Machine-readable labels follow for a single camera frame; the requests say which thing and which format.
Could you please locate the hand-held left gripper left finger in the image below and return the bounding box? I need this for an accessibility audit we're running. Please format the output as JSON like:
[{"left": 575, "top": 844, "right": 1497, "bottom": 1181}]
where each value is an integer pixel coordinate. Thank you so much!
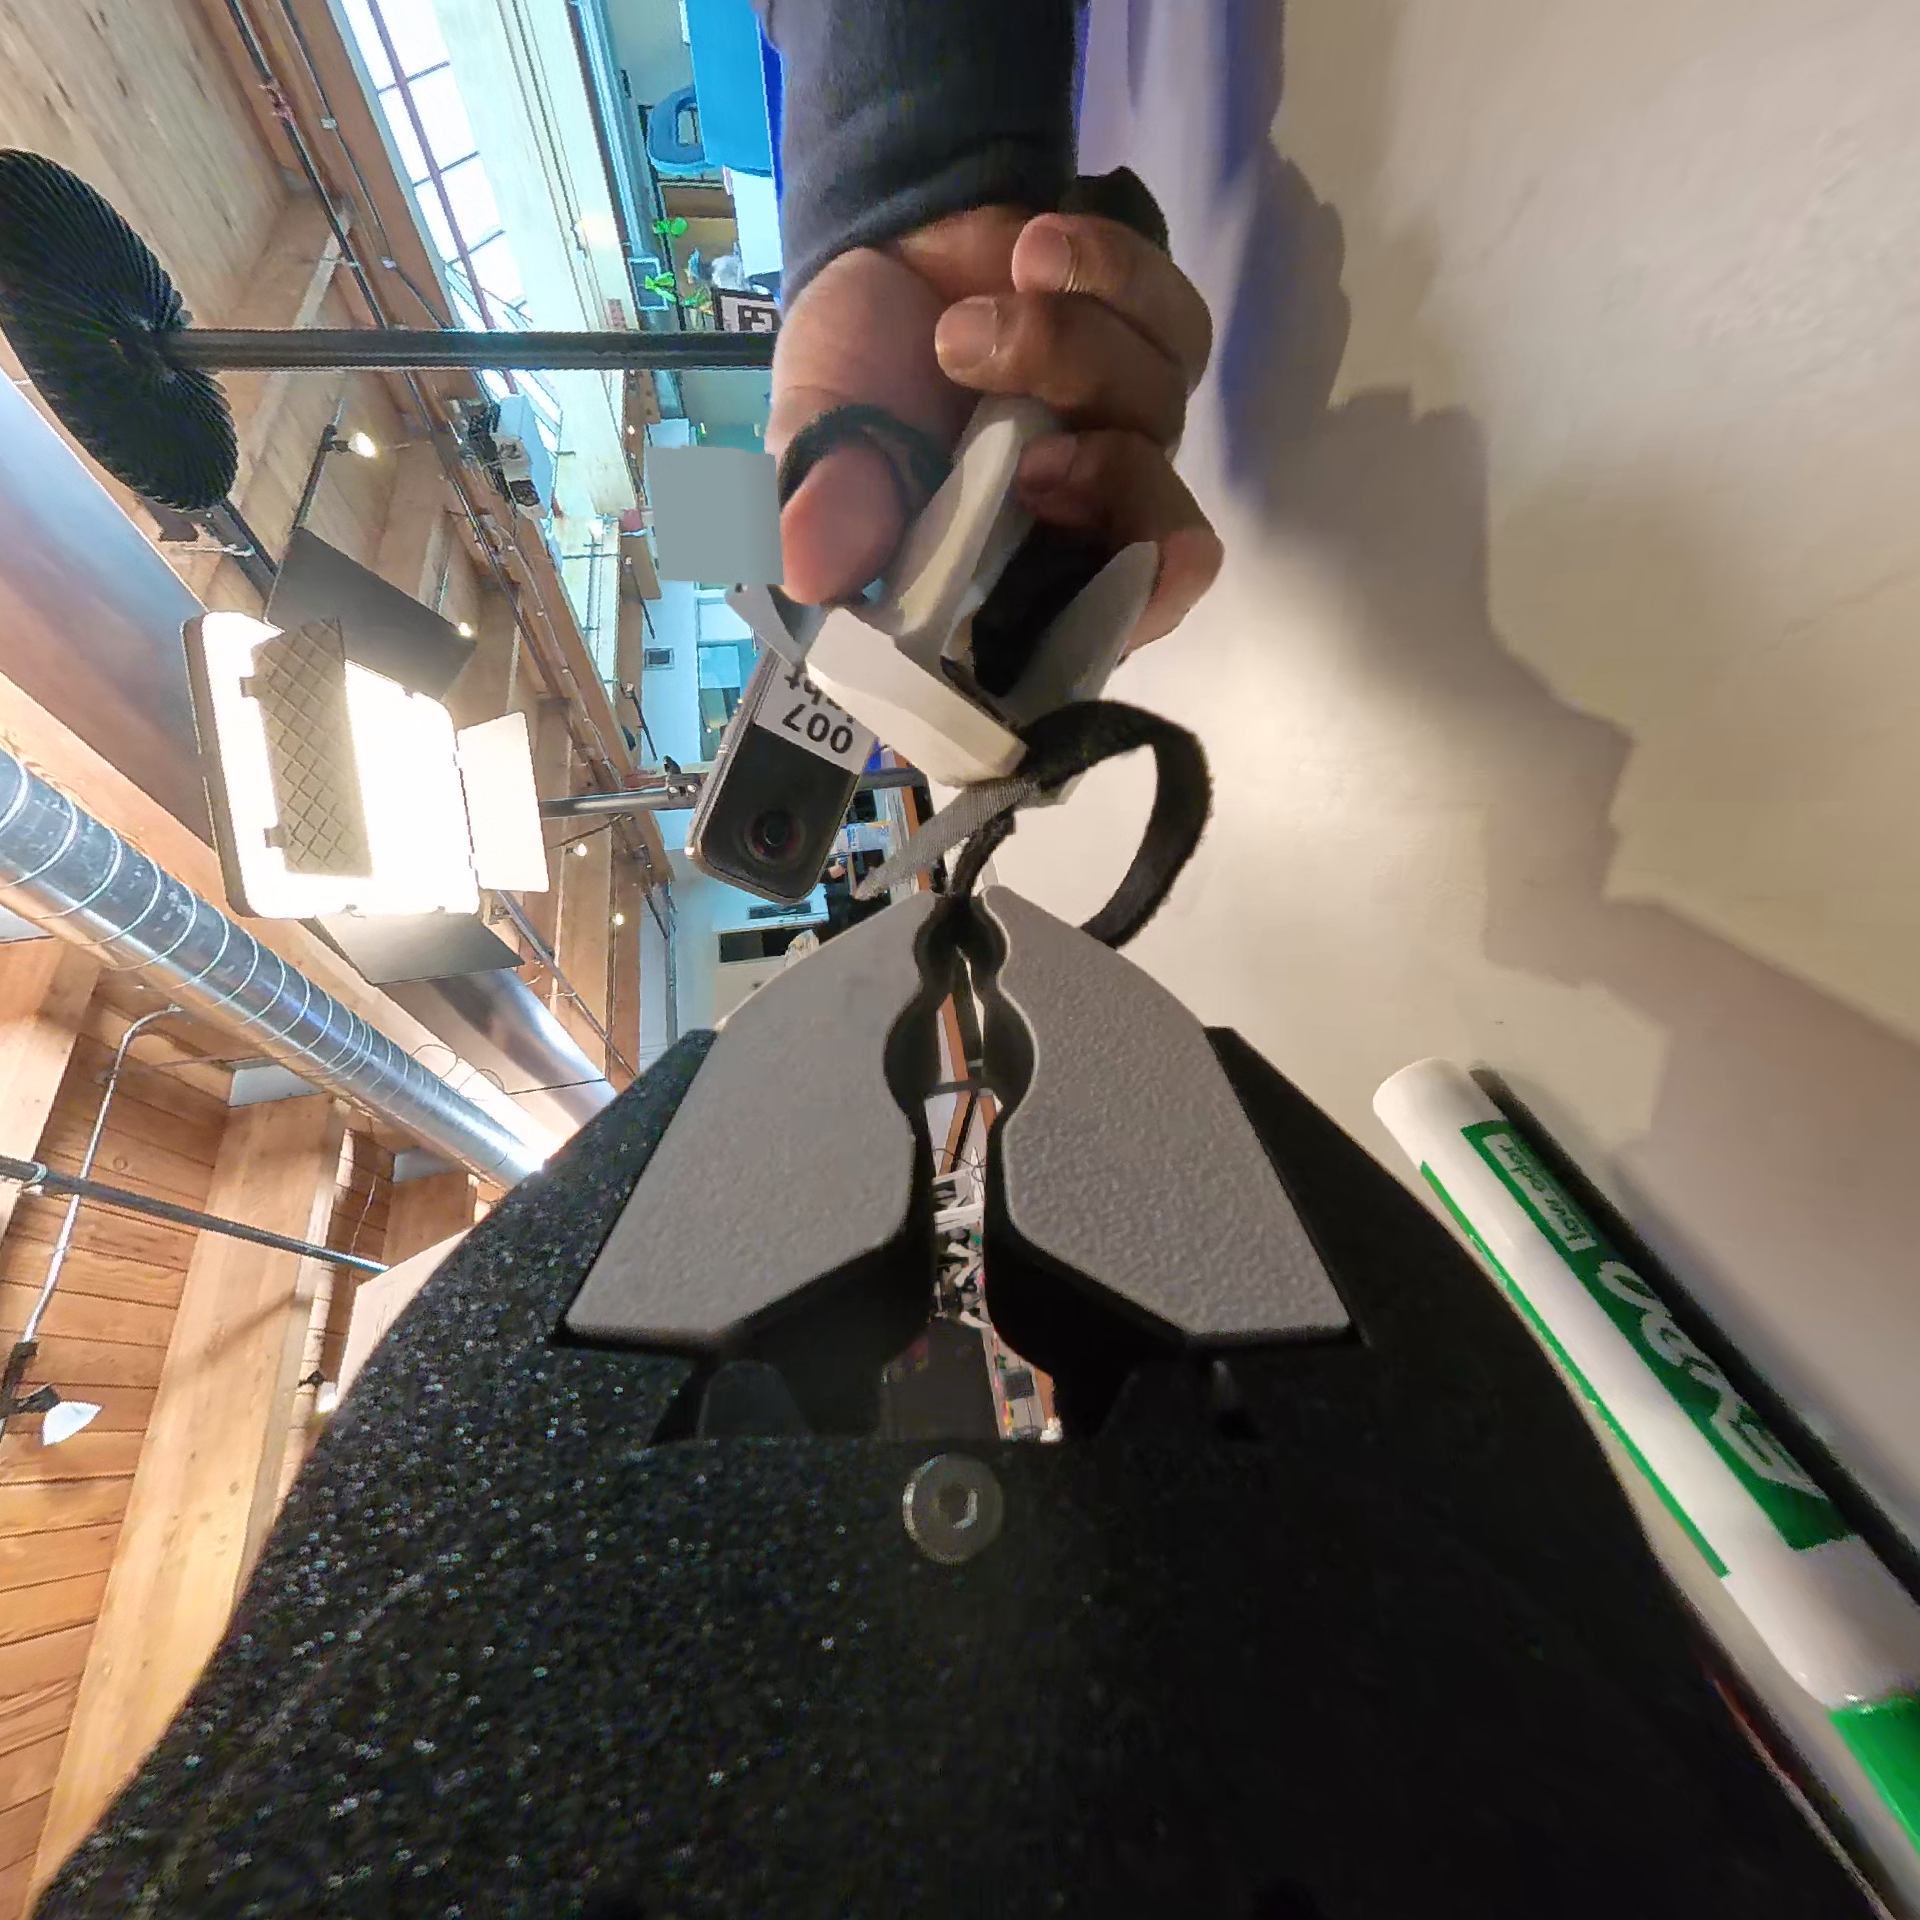
[{"left": 565, "top": 895, "right": 936, "bottom": 1357}]

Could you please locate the green marker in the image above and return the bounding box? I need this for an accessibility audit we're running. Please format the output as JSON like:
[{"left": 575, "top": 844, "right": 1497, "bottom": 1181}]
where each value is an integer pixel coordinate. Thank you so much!
[{"left": 1370, "top": 1055, "right": 1920, "bottom": 1845}]

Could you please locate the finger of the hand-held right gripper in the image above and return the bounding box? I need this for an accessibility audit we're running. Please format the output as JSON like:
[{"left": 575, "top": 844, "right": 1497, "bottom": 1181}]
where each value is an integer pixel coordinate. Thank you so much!
[
  {"left": 890, "top": 765, "right": 1057, "bottom": 879},
  {"left": 804, "top": 609, "right": 1028, "bottom": 777}
]

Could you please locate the person's right hand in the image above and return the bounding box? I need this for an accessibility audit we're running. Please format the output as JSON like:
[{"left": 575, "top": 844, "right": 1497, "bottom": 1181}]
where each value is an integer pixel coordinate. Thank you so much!
[{"left": 766, "top": 205, "right": 1224, "bottom": 677}]

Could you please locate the bright studio light panel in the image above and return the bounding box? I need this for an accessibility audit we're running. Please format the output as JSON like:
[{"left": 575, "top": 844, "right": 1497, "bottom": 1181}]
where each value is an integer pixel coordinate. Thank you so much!
[{"left": 181, "top": 609, "right": 558, "bottom": 924}]

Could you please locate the silver air duct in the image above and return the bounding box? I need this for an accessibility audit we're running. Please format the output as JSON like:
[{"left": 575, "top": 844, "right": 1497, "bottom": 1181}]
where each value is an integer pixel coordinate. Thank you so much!
[{"left": 0, "top": 744, "right": 548, "bottom": 1193}]

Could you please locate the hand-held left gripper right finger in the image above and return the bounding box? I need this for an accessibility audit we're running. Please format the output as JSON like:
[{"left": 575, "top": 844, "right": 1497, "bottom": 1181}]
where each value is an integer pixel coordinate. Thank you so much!
[{"left": 978, "top": 889, "right": 1353, "bottom": 1357}]

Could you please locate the black velcro strap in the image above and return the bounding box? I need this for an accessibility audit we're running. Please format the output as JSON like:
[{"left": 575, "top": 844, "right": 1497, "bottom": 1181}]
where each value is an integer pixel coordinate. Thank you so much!
[{"left": 940, "top": 707, "right": 1213, "bottom": 950}]

